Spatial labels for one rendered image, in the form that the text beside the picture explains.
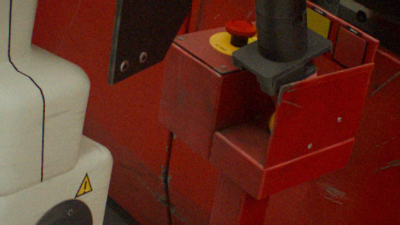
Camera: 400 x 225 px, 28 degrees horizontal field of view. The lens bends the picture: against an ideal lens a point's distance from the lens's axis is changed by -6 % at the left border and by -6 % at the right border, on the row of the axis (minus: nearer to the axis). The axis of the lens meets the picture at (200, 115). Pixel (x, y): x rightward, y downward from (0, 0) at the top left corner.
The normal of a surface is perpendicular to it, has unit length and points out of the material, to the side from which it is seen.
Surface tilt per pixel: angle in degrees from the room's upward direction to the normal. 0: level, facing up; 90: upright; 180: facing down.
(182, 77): 90
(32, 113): 90
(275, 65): 16
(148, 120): 90
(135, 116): 90
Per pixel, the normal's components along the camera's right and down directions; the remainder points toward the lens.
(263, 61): -0.08, -0.78
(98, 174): 0.81, 0.38
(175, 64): -0.78, 0.21
